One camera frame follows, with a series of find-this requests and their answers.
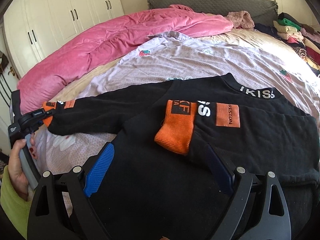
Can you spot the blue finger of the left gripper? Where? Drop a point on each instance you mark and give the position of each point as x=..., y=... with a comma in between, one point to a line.
x=46, y=116

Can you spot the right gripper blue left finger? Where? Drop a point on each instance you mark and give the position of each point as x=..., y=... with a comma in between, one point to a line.
x=61, y=208

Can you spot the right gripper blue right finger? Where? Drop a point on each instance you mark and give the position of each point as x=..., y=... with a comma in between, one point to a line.
x=270, y=217

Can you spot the black sweater orange cuffs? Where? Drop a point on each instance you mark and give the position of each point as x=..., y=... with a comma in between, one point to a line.
x=162, y=181

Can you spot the green sleeve left forearm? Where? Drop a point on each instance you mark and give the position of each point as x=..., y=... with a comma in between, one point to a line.
x=16, y=209

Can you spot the stack of folded clothes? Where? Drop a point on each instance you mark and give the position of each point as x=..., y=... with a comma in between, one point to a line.
x=302, y=38

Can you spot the left hand red nails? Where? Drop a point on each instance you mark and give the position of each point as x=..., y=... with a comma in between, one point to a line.
x=17, y=181

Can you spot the pink quilted comforter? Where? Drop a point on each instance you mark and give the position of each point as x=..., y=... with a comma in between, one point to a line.
x=106, y=42

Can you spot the lilac patterned bed sheet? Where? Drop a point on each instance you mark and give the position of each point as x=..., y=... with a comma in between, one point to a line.
x=253, y=58

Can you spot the dark navy garment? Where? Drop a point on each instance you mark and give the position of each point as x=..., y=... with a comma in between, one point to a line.
x=267, y=30

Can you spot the pink knitted garment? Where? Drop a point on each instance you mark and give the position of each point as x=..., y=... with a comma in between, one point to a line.
x=241, y=20

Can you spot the grey quilted headboard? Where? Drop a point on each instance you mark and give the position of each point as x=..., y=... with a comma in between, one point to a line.
x=261, y=11

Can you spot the white wardrobe with black handles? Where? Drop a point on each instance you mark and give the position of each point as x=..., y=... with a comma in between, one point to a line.
x=36, y=28

